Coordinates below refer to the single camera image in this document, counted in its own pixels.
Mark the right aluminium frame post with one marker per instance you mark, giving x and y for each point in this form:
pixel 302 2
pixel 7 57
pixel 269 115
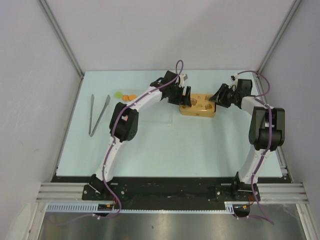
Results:
pixel 279 34

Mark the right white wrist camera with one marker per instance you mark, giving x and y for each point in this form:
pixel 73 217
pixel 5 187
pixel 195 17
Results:
pixel 234 81

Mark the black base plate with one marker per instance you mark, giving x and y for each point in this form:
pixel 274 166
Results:
pixel 126 188

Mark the white slotted cable duct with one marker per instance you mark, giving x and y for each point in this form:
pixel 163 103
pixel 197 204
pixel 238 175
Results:
pixel 106 208

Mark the left aluminium frame post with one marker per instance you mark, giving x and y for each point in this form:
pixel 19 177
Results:
pixel 55 26

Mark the clear plastic tray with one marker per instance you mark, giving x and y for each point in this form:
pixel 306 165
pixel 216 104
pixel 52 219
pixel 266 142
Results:
pixel 160 113

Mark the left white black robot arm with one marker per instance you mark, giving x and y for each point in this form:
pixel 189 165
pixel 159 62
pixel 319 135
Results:
pixel 122 131

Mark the gold cookie tin box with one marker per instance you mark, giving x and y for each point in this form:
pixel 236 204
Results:
pixel 207 114

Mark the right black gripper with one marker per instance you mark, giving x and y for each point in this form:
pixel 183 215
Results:
pixel 223 89

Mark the green sandwich cookie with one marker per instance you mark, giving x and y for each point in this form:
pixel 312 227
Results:
pixel 118 95

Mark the aluminium frame post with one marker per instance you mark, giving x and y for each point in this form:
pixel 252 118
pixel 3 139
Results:
pixel 279 34
pixel 55 26

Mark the aluminium rail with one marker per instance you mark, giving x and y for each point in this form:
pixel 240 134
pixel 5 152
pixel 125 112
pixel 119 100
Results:
pixel 270 193

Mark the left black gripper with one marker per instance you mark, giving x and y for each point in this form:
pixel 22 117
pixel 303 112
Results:
pixel 182 100

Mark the silver tin lid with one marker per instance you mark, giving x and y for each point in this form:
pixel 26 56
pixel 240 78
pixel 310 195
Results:
pixel 200 102

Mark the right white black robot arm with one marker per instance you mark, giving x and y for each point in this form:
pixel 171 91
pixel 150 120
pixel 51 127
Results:
pixel 266 134

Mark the orange round cookie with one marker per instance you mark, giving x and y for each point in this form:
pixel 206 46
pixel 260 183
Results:
pixel 133 96

